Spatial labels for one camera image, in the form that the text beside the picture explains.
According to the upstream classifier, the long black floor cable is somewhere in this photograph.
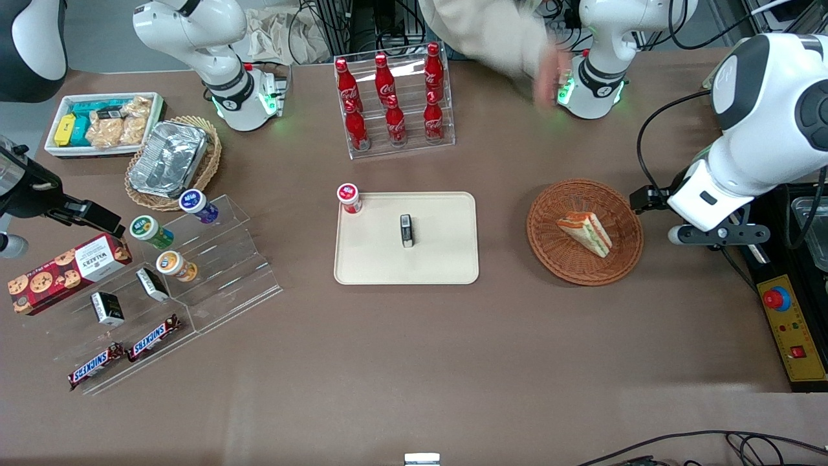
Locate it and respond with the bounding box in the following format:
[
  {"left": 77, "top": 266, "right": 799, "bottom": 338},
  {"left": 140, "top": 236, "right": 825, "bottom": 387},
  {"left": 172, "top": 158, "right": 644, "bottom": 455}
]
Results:
[{"left": 576, "top": 429, "right": 828, "bottom": 466}]

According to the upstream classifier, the person's bare hand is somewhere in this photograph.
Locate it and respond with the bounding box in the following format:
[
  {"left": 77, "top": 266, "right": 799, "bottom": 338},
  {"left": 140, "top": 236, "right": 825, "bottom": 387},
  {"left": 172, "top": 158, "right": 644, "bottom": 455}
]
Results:
[{"left": 532, "top": 47, "right": 575, "bottom": 109}]

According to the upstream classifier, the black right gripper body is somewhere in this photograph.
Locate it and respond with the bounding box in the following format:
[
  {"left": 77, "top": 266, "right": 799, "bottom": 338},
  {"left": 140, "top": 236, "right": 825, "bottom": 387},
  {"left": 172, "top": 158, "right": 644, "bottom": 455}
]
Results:
[{"left": 0, "top": 146, "right": 63, "bottom": 219}]

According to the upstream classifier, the beige plastic tray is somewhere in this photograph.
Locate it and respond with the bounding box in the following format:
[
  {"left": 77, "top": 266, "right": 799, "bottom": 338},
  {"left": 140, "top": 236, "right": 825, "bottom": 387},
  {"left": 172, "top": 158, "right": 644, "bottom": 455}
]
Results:
[{"left": 334, "top": 192, "right": 480, "bottom": 285}]

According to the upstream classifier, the yellow emergency stop box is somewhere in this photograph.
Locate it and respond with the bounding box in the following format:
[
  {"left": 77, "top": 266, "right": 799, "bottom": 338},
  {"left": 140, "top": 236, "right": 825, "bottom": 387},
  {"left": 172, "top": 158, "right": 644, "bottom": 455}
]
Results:
[{"left": 756, "top": 274, "right": 828, "bottom": 384}]

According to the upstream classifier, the clear bag of crackers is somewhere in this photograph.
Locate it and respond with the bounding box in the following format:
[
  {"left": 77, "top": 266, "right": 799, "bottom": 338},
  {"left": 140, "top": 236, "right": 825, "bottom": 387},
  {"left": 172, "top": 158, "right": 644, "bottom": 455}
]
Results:
[
  {"left": 120, "top": 96, "right": 153, "bottom": 146},
  {"left": 86, "top": 116, "right": 125, "bottom": 150}
]

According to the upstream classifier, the stainless steel pan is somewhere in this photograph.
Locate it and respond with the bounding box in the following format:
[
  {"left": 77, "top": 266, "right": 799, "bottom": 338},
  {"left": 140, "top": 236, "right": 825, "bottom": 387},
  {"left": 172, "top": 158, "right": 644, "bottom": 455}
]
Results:
[{"left": 790, "top": 196, "right": 828, "bottom": 272}]

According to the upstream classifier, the yellow small box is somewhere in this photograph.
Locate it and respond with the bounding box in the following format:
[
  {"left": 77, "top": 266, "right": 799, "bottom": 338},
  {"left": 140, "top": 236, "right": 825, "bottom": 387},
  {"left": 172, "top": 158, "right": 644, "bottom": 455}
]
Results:
[{"left": 54, "top": 114, "right": 77, "bottom": 148}]

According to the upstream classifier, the red Coca-Cola bottle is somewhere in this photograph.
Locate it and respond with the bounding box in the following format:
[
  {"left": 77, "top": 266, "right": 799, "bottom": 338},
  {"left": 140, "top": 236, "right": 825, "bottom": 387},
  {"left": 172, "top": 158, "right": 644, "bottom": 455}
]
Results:
[
  {"left": 344, "top": 99, "right": 371, "bottom": 151},
  {"left": 424, "top": 43, "right": 446, "bottom": 98},
  {"left": 385, "top": 94, "right": 408, "bottom": 147},
  {"left": 334, "top": 58, "right": 363, "bottom": 112},
  {"left": 375, "top": 54, "right": 397, "bottom": 104},
  {"left": 424, "top": 91, "right": 445, "bottom": 143}
]

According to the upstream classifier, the triangular sandwich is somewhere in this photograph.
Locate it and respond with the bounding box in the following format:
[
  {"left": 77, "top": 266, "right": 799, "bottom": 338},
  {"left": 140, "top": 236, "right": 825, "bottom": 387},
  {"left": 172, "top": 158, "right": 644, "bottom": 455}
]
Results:
[{"left": 556, "top": 211, "right": 613, "bottom": 258}]

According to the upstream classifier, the black appliance housing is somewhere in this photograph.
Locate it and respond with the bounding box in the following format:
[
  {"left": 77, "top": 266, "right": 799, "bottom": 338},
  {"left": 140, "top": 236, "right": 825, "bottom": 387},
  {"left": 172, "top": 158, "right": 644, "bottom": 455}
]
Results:
[{"left": 737, "top": 183, "right": 828, "bottom": 393}]

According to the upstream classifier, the clear acrylic bottle rack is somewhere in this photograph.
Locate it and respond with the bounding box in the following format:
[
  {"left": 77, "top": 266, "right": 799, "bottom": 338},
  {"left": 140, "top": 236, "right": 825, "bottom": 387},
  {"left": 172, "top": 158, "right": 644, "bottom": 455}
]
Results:
[{"left": 333, "top": 41, "right": 457, "bottom": 161}]

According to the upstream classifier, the Snickers bar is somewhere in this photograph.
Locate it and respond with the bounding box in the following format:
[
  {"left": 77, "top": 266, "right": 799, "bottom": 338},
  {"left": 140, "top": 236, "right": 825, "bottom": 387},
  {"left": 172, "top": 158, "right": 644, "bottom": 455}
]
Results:
[
  {"left": 127, "top": 315, "right": 182, "bottom": 362},
  {"left": 68, "top": 342, "right": 125, "bottom": 391}
]

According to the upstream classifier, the aluminium foil tray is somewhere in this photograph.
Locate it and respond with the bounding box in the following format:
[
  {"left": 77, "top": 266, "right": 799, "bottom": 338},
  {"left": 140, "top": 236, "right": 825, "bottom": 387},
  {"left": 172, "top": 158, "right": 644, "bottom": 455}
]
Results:
[{"left": 128, "top": 121, "right": 209, "bottom": 198}]

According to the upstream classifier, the brown round wicker basket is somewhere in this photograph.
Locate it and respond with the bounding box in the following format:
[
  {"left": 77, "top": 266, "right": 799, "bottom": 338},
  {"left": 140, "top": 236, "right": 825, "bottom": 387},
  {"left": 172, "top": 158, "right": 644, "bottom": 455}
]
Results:
[{"left": 526, "top": 179, "right": 644, "bottom": 287}]

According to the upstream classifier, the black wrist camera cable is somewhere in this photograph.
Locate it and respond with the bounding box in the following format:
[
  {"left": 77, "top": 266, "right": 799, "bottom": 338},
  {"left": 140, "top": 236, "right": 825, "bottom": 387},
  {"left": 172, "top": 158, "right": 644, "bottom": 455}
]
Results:
[{"left": 637, "top": 89, "right": 712, "bottom": 192}]

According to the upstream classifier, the black left wrist camera bracket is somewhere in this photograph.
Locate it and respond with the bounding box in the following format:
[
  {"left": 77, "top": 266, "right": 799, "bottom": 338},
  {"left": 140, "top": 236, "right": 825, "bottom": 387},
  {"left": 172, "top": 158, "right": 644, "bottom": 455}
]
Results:
[{"left": 668, "top": 222, "right": 772, "bottom": 248}]

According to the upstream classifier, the beige sleeved forearm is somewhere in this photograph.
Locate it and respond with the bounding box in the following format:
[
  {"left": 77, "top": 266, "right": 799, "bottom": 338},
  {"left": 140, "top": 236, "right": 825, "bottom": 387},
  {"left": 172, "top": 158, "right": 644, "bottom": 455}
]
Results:
[{"left": 419, "top": 0, "right": 557, "bottom": 82}]

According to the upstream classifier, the light wicker basket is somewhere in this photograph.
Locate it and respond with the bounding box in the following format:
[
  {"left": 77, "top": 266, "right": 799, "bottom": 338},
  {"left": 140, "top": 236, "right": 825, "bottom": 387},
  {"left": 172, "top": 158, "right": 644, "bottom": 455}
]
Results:
[{"left": 125, "top": 115, "right": 223, "bottom": 212}]

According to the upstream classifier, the crumpled beige bag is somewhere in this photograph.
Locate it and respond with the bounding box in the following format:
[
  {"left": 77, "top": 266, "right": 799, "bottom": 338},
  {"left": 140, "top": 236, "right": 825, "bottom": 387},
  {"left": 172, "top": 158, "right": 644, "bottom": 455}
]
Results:
[{"left": 245, "top": 5, "right": 332, "bottom": 65}]

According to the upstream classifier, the white plastic crate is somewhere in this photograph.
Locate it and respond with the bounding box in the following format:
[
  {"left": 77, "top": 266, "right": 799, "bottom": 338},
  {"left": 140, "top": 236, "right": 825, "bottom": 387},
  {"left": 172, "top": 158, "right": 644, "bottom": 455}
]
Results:
[{"left": 44, "top": 92, "right": 166, "bottom": 159}]

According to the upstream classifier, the green lid small cup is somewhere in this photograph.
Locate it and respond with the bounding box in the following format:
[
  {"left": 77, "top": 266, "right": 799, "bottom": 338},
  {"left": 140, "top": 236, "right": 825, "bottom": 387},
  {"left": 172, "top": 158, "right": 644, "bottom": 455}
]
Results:
[{"left": 129, "top": 215, "right": 174, "bottom": 250}]

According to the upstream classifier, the looped black floor cable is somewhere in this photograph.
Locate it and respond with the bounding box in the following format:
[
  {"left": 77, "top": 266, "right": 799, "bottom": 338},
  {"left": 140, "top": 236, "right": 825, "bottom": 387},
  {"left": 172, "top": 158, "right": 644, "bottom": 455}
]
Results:
[{"left": 724, "top": 434, "right": 793, "bottom": 466}]

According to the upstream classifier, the clear acrylic stepped stand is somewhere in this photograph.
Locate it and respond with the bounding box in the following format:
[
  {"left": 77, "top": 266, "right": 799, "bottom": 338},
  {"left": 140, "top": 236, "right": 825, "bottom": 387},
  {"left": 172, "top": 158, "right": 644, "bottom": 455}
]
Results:
[{"left": 49, "top": 194, "right": 283, "bottom": 397}]

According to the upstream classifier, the orange lid small cup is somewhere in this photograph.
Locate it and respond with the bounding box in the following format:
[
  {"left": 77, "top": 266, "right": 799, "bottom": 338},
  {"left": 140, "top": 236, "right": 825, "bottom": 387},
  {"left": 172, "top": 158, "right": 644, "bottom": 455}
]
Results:
[{"left": 156, "top": 250, "right": 198, "bottom": 283}]

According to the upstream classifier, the black metal frame rack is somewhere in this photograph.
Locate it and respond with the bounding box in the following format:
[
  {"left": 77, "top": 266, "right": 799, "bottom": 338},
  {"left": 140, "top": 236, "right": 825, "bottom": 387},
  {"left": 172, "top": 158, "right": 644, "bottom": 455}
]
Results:
[{"left": 294, "top": 0, "right": 421, "bottom": 59}]

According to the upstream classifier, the purple lid small cup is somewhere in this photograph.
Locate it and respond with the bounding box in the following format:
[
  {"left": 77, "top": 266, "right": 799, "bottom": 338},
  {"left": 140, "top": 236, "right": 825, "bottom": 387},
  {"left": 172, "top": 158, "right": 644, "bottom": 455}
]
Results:
[{"left": 179, "top": 189, "right": 219, "bottom": 225}]

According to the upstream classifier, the red Walkers cookie box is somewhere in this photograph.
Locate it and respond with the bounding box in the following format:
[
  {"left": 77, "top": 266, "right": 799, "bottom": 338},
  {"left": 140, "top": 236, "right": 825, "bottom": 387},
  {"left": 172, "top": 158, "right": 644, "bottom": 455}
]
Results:
[{"left": 8, "top": 233, "right": 133, "bottom": 316}]

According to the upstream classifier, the red lid small cup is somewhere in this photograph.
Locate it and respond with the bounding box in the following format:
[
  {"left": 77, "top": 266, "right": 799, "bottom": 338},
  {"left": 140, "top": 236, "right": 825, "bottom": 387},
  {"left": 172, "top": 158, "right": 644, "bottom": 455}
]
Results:
[{"left": 336, "top": 183, "right": 363, "bottom": 215}]

